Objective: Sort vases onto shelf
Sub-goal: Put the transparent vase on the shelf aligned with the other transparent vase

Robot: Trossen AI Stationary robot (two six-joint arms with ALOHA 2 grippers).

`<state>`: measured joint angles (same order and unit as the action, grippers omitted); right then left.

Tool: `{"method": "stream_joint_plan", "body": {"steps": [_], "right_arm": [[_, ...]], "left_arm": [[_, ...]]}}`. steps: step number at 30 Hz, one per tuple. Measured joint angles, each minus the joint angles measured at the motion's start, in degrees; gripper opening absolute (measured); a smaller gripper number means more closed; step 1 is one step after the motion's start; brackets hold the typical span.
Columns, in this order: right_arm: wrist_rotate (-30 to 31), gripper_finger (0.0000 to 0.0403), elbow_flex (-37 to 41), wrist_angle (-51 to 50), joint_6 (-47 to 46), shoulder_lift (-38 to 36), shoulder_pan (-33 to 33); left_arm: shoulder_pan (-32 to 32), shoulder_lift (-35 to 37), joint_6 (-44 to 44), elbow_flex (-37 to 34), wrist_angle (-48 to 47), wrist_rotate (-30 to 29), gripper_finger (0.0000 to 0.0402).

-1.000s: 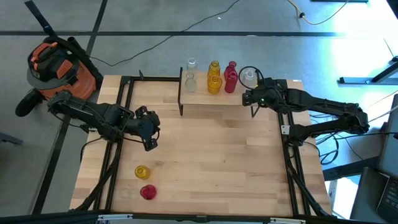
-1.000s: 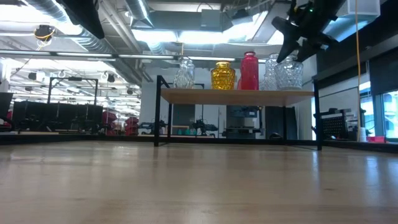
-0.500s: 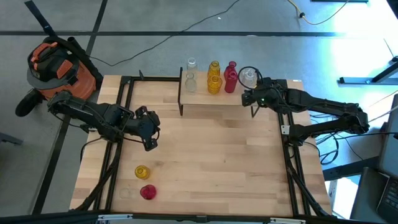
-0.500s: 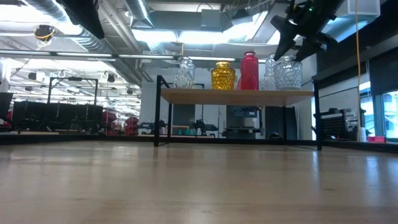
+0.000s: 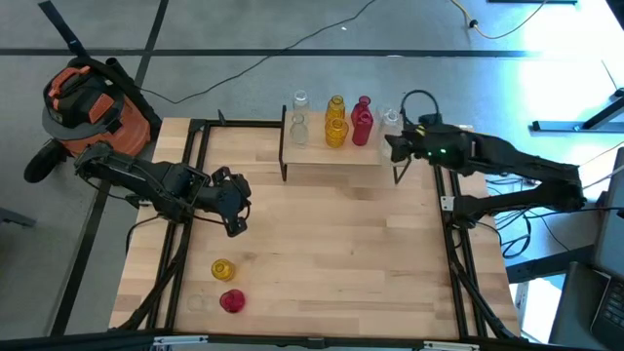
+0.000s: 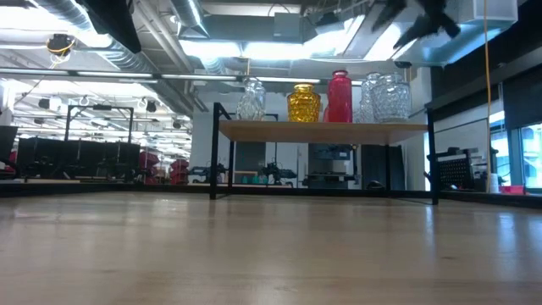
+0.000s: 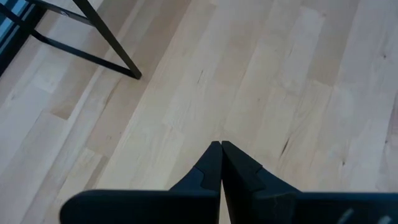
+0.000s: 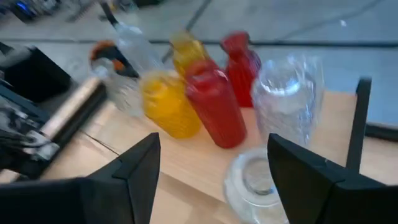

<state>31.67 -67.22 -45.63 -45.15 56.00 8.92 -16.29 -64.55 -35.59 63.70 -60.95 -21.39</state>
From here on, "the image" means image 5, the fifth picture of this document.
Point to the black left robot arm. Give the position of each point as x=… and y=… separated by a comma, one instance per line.
x=141, y=178

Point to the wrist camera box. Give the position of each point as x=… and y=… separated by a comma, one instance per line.
x=430, y=122
x=194, y=178

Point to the red smooth wide-mouth vase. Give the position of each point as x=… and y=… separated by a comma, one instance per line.
x=232, y=301

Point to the yellow tall ribbed vase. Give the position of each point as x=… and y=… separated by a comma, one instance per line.
x=335, y=108

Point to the grey furniture foot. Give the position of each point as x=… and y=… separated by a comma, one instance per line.
x=14, y=217

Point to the black desk foot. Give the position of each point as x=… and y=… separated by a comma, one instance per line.
x=575, y=125

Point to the yellow short ribbed vase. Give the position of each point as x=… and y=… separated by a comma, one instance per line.
x=222, y=270

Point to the orange black shop vacuum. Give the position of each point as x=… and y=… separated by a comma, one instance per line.
x=97, y=117

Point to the clear honeycomb wide-rim vase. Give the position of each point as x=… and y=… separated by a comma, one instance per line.
x=391, y=128

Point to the black laptop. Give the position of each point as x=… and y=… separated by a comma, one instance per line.
x=610, y=304

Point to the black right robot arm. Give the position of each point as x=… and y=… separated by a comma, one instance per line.
x=536, y=170

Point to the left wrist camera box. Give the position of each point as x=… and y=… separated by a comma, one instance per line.
x=194, y=178

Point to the black aluminium rig frame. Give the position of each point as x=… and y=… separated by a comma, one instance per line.
x=244, y=123

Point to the clear fluted flared vase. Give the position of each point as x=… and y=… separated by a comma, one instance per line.
x=299, y=134

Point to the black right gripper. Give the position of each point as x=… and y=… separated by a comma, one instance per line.
x=439, y=148

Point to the computer monitor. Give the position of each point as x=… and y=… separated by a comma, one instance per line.
x=612, y=219

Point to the wooden shelf black metal frame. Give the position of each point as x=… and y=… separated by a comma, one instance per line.
x=317, y=153

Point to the clear round glass vase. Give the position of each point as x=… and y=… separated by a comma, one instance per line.
x=198, y=302

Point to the clear tall ribbed glass vase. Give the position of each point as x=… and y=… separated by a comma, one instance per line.
x=300, y=100

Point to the clear diamond-cut glass vase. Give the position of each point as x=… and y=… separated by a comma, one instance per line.
x=380, y=114

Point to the red ribbed bottle vase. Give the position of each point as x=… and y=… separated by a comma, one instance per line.
x=362, y=130

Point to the yellow honeycomb glass vase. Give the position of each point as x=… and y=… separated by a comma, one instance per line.
x=336, y=134

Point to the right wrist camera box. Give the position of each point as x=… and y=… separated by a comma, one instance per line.
x=430, y=122

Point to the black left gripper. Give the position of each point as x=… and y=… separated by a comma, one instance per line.
x=222, y=197

